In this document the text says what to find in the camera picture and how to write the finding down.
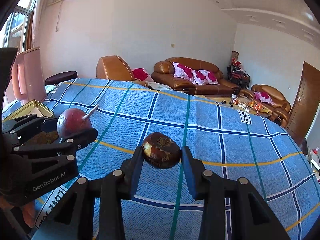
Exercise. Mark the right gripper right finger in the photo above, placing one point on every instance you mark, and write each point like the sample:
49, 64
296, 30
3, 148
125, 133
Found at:
251, 217

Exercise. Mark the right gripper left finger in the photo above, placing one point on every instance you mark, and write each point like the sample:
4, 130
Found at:
72, 217

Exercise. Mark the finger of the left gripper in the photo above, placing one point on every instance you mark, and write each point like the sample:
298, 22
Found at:
26, 127
67, 146

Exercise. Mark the purple passion fruit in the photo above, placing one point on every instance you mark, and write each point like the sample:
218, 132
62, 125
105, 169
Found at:
74, 120

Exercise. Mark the dark mangosteen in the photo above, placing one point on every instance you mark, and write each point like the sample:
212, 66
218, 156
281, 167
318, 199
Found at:
160, 151

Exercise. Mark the left hand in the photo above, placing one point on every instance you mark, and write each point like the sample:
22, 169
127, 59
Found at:
28, 211

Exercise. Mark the gold metal tin tray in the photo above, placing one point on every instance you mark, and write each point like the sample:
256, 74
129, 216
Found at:
32, 107

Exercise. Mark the pink electric kettle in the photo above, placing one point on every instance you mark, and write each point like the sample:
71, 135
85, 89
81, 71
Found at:
26, 83

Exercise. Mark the dark stool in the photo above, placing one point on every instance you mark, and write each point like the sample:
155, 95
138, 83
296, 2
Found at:
61, 77

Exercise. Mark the brown leather armchair near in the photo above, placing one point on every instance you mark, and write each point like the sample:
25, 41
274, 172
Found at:
114, 68

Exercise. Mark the brown leather armchair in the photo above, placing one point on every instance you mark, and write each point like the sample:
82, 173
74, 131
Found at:
114, 68
281, 108

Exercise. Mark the red pillow on near armchair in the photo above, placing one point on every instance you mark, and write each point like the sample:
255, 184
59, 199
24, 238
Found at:
142, 75

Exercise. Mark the coffee table with items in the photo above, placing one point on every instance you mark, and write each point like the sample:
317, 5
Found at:
239, 102

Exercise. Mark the floral pillow on armchair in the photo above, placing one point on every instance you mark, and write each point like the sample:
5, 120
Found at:
263, 97

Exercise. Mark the brown leather armchair right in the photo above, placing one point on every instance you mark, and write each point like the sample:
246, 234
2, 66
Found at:
281, 108

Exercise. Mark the brown wooden door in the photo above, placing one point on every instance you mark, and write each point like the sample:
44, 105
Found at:
306, 104

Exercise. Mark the floral pillow left on sofa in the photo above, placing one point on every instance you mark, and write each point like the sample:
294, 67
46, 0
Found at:
184, 72

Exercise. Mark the floral pillow on sofa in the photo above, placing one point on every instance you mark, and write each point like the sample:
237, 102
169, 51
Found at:
204, 77
184, 72

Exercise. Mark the brown leather three-seat sofa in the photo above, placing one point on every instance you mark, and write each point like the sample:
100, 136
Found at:
164, 73

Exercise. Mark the pink curtain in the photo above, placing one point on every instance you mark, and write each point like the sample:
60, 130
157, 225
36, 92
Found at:
40, 6

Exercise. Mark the stacked dark chairs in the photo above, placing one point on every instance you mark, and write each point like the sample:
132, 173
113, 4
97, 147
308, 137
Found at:
237, 75

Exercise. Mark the floral pillow right on sofa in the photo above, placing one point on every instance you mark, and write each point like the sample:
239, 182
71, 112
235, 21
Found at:
204, 77

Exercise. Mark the window with frame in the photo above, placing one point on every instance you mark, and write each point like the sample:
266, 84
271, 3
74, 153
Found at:
14, 31

